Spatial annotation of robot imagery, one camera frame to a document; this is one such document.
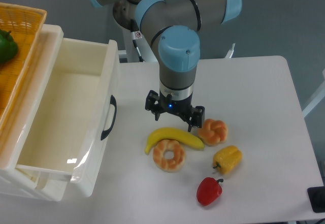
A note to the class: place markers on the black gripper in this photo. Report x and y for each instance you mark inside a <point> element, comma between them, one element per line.
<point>158,104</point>

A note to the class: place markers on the glazed ring donut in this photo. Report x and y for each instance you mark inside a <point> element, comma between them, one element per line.
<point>169,155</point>

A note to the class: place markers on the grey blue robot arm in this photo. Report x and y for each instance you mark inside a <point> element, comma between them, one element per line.
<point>171,31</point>

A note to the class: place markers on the yellow banana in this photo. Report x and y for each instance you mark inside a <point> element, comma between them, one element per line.
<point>170,133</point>

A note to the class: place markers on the braided bread bun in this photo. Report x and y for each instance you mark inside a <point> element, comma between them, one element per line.
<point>213,132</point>

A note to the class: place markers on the yellow bell pepper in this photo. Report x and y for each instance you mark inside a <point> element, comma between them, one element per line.
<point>226,159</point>

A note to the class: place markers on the red bell pepper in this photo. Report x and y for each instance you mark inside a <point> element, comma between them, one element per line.
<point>209,190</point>

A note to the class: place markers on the white plastic drawer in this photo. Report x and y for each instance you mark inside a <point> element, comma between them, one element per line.
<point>64,144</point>

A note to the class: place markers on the black device at edge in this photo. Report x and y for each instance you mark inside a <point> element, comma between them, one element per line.
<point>316,198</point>

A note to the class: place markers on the orange woven basket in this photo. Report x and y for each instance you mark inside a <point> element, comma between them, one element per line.
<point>23,25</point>

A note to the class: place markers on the green bell pepper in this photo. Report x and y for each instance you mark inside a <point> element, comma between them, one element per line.
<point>9,47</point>

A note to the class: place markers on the black drawer handle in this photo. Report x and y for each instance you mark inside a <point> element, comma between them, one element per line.
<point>110,119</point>

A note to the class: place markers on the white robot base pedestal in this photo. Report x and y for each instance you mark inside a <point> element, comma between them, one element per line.
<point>135,46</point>

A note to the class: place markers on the white frame bar right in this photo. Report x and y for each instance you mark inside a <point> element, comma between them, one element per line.
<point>314,99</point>

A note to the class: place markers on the white drawer cabinet frame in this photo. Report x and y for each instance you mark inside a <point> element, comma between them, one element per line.
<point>13,181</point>

